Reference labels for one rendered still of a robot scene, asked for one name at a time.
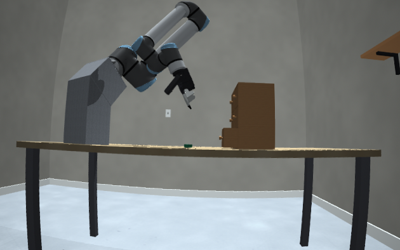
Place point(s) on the brown wooden chest of drawers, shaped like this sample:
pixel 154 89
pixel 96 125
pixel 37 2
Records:
pixel 256 116

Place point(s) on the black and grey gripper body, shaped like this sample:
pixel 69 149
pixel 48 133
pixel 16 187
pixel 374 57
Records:
pixel 187 83

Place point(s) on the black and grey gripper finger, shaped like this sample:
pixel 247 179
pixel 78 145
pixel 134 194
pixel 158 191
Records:
pixel 186 94
pixel 190 99

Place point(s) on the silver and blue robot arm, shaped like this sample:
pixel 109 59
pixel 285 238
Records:
pixel 141 75

